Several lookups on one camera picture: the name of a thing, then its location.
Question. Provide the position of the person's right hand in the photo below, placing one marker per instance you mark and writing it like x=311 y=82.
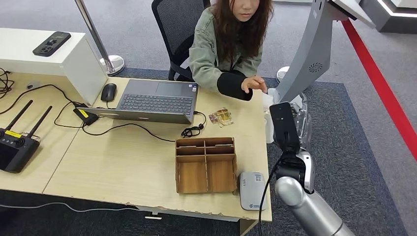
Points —
x=253 y=84

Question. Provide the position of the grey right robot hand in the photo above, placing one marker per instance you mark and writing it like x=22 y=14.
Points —
x=303 y=127

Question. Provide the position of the person's right forearm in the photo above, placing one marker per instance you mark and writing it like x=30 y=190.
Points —
x=233 y=85

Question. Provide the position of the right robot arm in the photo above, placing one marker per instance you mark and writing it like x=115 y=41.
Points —
x=309 y=208

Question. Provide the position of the gold patterned key card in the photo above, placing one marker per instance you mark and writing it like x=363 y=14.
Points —
x=224 y=118

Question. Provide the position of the person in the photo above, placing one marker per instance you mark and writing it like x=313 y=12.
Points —
x=205 y=49

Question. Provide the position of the white round base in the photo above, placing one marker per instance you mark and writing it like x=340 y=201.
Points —
x=281 y=74

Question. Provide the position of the dark grey rug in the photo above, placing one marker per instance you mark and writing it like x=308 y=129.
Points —
x=351 y=146

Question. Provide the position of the grey kiosk stand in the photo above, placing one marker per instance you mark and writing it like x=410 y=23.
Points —
x=309 y=49

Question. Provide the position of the grey laptop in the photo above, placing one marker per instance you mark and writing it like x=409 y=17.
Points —
x=156 y=104

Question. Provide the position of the black office chair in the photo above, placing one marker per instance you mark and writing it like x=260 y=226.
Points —
x=172 y=19

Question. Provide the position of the wooden compartment organizer box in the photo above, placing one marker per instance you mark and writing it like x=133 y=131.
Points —
x=192 y=177

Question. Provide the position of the white grey display platform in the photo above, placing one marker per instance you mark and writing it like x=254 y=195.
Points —
x=391 y=19

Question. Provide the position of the black computer mouse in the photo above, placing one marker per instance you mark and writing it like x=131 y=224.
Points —
x=108 y=92

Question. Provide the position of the chrome stanchion pole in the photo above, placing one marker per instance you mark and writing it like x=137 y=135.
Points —
x=94 y=35

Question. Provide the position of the black power adapter yellow label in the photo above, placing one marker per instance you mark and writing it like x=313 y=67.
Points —
x=85 y=115

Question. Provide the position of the white cabinet box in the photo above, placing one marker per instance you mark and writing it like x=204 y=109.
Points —
x=78 y=68

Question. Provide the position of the black smartphone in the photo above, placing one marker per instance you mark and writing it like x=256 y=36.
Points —
x=51 y=44

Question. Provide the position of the black remote controller with antennas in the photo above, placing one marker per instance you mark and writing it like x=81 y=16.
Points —
x=16 y=153

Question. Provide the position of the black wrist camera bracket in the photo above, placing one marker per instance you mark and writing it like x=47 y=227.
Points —
x=283 y=127

